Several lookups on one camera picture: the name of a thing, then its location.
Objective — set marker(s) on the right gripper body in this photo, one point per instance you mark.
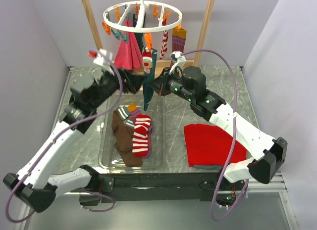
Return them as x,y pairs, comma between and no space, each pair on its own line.
174,85

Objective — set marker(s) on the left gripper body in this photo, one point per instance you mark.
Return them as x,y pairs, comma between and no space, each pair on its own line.
110,84

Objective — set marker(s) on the maroon purple ribbed sock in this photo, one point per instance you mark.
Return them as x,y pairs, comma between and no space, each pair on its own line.
134,112

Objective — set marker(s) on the dark teal santa sock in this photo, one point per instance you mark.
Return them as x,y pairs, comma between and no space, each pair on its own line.
149,63

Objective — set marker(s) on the santa red white striped sock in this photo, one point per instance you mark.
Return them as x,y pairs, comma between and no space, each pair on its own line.
164,47

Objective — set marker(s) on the brown sock with striped cuff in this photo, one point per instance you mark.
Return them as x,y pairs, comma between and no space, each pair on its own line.
123,135

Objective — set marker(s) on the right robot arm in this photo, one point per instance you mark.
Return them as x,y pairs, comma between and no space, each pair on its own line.
267,153

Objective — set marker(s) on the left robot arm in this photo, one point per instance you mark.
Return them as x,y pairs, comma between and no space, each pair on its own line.
34,183

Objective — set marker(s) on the wooden hanger stand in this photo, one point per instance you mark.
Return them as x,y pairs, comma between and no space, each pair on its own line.
118,34

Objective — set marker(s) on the white round clip hanger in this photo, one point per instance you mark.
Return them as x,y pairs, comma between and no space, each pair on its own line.
168,16

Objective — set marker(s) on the pink cloth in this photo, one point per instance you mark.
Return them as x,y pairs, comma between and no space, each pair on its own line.
128,55

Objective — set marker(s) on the red folded cloth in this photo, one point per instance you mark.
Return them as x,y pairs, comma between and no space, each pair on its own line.
206,145

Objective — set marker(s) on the clear plastic tray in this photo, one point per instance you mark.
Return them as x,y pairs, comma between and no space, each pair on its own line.
110,159

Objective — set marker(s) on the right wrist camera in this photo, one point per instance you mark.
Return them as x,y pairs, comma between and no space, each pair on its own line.
178,60

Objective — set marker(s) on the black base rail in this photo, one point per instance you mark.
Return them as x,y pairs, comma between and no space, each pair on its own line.
156,186

